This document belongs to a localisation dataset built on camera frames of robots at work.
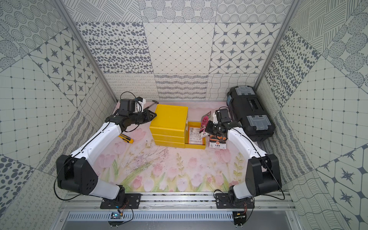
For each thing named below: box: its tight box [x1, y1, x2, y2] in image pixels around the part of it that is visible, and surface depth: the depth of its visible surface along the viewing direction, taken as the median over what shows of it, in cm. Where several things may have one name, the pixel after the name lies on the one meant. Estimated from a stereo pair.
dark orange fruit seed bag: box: [208, 134, 227, 150], surface depth 97 cm
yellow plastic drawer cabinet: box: [149, 103, 189, 149], surface depth 84 cm
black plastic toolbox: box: [226, 85, 276, 142], surface depth 94 cm
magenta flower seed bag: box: [199, 111, 212, 140], surface depth 93 cm
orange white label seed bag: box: [187, 126, 206, 146], surface depth 100 cm
